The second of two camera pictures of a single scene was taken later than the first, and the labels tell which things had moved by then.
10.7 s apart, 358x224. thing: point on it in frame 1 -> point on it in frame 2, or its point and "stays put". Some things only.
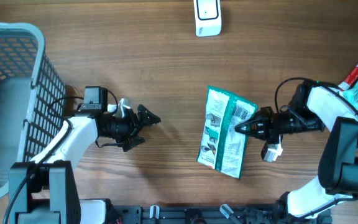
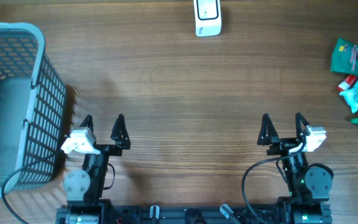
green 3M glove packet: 223,147 -> 348,58
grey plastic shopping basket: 22,102 stays put
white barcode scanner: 207,17 stays put
